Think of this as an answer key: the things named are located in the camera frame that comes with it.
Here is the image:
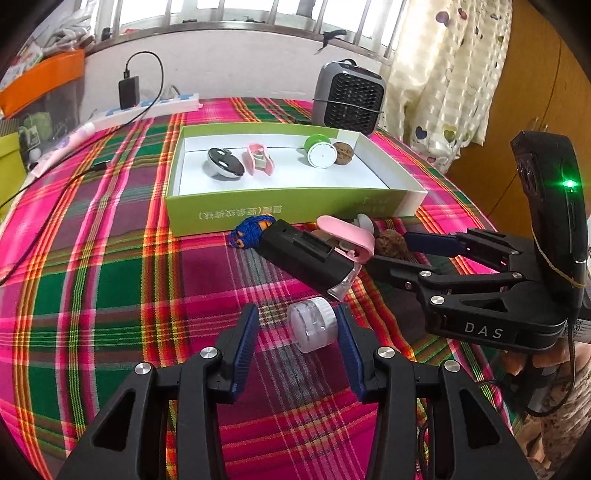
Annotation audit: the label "metal window grille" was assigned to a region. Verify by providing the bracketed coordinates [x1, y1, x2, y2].
[92, 0, 409, 63]

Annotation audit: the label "black charging cable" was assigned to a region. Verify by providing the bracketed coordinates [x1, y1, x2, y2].
[0, 51, 164, 284]

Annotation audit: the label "black plastic hook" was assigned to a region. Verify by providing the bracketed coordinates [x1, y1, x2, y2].
[315, 28, 348, 55]

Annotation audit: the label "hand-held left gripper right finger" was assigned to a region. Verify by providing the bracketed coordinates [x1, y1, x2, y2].
[333, 303, 539, 480]

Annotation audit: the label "clear bin with orange lid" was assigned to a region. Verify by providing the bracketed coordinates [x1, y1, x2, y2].
[0, 48, 88, 139]

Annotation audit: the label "colourful paper packets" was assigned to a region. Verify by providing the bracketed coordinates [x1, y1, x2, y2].
[7, 39, 47, 79]

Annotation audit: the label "black and white round gadget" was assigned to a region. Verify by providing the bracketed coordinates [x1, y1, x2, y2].
[206, 147, 245, 182]

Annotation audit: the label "pink plaid tablecloth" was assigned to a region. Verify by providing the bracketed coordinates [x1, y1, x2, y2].
[0, 96, 555, 480]

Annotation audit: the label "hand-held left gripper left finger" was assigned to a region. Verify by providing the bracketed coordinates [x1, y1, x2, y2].
[55, 303, 260, 480]

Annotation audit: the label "black charger adapter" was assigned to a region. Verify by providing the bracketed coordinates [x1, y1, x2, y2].
[118, 69, 140, 110]

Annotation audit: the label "bundle of white cords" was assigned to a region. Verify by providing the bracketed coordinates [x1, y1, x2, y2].
[44, 18, 100, 51]

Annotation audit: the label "wooden cabinet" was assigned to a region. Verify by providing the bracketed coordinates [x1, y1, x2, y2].
[445, 0, 591, 241]

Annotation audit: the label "person's right hand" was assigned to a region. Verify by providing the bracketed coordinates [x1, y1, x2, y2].
[503, 337, 591, 407]

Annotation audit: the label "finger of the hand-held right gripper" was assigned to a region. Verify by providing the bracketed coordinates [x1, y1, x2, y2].
[404, 227, 527, 274]
[367, 254, 529, 309]

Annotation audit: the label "brown walnut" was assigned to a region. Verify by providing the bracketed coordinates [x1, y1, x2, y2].
[332, 142, 356, 166]
[373, 229, 411, 261]

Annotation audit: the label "green cardboard box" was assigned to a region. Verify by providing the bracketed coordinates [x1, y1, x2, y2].
[165, 122, 428, 237]

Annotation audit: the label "small pink clip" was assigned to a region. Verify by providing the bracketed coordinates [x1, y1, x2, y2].
[243, 143, 274, 177]

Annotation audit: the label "green white round container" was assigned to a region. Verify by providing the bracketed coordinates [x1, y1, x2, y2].
[303, 134, 338, 169]

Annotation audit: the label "small green bag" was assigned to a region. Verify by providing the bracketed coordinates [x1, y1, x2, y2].
[21, 113, 56, 144]

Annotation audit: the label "small white plastic jar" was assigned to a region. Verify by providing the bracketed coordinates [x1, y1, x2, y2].
[286, 298, 336, 354]

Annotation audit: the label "large pink clip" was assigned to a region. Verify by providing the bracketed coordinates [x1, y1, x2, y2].
[316, 215, 375, 264]

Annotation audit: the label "white power strip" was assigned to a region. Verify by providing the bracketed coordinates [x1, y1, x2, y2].
[88, 92, 202, 127]

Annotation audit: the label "yellow-green shoebox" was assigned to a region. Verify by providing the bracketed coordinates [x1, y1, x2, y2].
[0, 131, 21, 213]

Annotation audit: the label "grey fan heater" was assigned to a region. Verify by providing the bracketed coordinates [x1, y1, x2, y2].
[311, 59, 387, 136]

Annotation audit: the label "pink electric toothbrush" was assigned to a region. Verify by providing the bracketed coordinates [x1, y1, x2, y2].
[30, 121, 98, 175]

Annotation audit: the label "cream heart-print curtain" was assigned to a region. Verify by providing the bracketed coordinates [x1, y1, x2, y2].
[385, 0, 515, 174]

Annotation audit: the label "black bike light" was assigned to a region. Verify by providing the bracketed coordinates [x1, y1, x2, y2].
[256, 219, 363, 301]

